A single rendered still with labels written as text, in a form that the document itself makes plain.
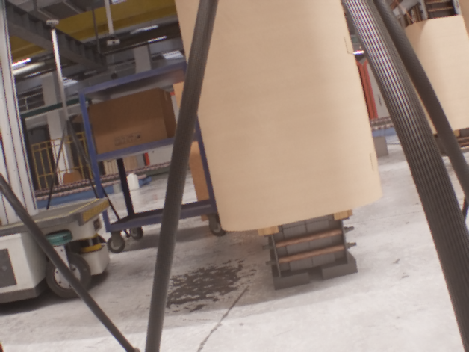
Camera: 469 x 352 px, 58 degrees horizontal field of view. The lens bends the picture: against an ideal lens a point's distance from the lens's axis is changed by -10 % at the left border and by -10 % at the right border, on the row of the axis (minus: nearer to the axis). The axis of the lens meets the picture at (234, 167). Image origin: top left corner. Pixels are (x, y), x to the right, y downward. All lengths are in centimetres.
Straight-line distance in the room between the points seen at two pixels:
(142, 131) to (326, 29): 145
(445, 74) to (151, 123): 249
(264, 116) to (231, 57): 18
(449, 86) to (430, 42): 40
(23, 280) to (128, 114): 116
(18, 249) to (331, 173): 111
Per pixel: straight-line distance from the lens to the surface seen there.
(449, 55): 405
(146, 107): 249
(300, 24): 125
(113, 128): 254
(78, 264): 177
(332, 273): 138
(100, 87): 253
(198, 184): 306
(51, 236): 175
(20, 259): 174
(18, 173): 217
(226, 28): 124
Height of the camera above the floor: 43
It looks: 2 degrees down
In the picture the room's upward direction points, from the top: 12 degrees counter-clockwise
